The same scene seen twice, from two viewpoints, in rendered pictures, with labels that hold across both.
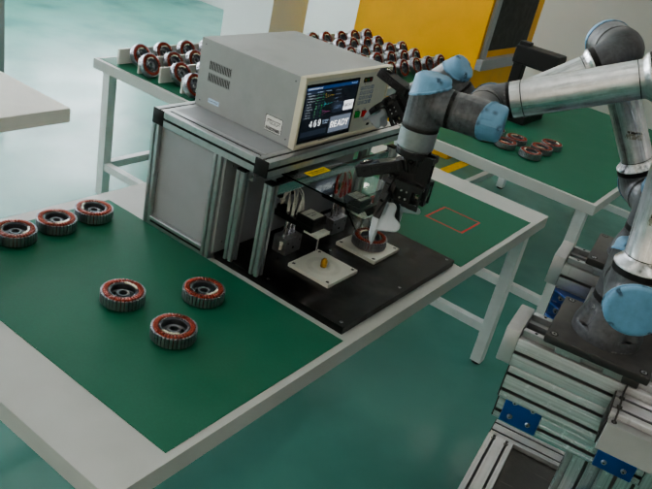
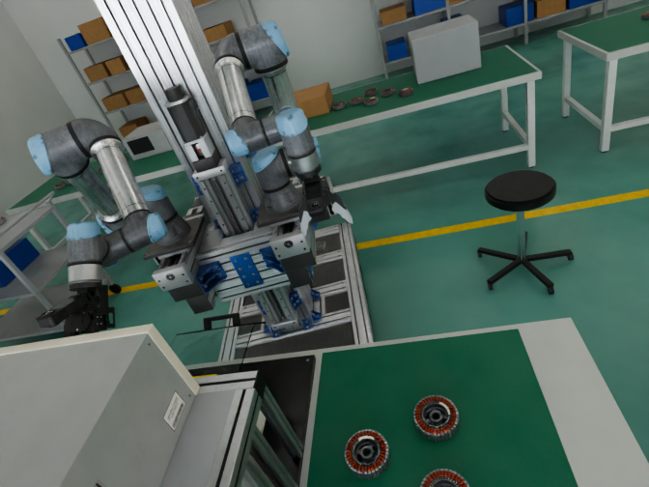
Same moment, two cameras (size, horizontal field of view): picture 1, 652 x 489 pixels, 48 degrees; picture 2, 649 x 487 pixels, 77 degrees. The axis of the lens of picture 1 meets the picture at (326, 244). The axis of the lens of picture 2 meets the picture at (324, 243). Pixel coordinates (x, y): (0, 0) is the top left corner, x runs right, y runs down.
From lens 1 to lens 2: 1.92 m
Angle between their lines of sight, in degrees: 87
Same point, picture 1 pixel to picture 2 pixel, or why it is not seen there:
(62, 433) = (583, 372)
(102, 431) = (551, 361)
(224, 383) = (437, 358)
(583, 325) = (294, 199)
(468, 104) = not seen: hidden behind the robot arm
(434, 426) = not seen: hidden behind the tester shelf
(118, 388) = (519, 390)
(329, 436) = not seen: outside the picture
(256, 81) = (127, 422)
